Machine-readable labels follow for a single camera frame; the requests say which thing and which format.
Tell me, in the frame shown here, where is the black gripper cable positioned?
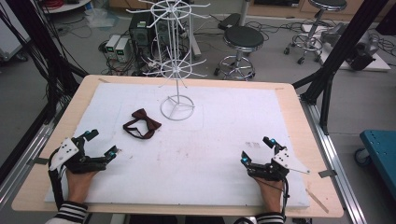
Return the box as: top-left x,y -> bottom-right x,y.
47,147 -> 68,211
255,175 -> 291,220

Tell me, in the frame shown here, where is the bundle of black cables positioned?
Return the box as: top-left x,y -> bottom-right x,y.
0,3 -> 82,104

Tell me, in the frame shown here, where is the thin wooden stick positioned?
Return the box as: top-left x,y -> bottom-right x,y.
304,188 -> 330,215

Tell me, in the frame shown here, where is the black metal frame post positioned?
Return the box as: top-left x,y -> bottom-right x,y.
291,0 -> 390,135
0,0 -> 90,185

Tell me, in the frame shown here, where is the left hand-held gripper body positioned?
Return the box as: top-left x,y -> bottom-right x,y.
49,136 -> 109,175

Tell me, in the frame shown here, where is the grey machine on white board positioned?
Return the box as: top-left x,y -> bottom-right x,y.
318,21 -> 392,73

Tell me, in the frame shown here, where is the tall chrome bar stool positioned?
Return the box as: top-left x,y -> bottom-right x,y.
283,0 -> 348,65

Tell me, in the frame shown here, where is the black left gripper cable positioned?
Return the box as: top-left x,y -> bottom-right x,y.
47,147 -> 68,211

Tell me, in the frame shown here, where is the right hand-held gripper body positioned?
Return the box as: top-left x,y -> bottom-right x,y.
247,146 -> 311,183

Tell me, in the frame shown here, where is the person's right hand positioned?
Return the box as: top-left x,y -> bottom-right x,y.
253,176 -> 286,216

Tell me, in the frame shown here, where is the grey bench power supply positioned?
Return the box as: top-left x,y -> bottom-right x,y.
105,34 -> 121,61
114,36 -> 131,63

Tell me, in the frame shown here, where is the aluminium rail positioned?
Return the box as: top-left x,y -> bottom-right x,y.
299,94 -> 369,224
0,104 -> 64,208

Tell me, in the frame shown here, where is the person's left hand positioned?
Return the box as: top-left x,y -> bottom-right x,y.
65,169 -> 98,205

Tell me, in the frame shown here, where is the black flat box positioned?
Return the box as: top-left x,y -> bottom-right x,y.
217,12 -> 242,31

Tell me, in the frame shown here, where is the black computer tower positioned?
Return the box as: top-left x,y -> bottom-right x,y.
128,11 -> 157,50

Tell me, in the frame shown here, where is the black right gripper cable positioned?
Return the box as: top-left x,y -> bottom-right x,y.
255,175 -> 291,220

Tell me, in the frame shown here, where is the black round stool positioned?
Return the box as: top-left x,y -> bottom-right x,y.
213,24 -> 265,81

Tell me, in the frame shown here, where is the blue cart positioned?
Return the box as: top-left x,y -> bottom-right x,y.
354,129 -> 396,201

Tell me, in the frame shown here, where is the dark red bow tie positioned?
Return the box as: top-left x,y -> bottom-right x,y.
122,107 -> 163,140

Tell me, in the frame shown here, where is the grey tape strip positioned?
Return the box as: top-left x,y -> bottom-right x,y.
318,169 -> 338,179
27,156 -> 50,166

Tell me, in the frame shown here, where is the white wire display rack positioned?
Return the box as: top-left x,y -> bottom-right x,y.
125,0 -> 212,122

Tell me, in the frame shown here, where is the white round table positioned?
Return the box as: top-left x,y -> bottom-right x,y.
39,0 -> 92,15

